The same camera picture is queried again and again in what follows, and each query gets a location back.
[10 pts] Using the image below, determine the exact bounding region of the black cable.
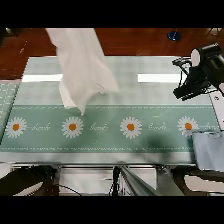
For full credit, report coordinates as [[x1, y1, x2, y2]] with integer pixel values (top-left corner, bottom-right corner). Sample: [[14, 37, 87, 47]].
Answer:
[[54, 182, 83, 197], [109, 166, 122, 197]]

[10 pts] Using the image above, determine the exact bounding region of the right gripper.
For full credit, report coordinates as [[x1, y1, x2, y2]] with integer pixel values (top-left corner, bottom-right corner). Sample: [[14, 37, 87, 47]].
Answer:
[[172, 67, 215, 102]]

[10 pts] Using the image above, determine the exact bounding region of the white shirt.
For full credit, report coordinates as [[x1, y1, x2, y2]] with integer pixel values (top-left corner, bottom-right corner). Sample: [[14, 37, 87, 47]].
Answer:
[[45, 28, 120, 116]]

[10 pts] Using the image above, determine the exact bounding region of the silver frame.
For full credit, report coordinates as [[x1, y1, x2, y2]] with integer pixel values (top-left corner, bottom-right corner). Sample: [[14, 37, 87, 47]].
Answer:
[[0, 161, 224, 197]]

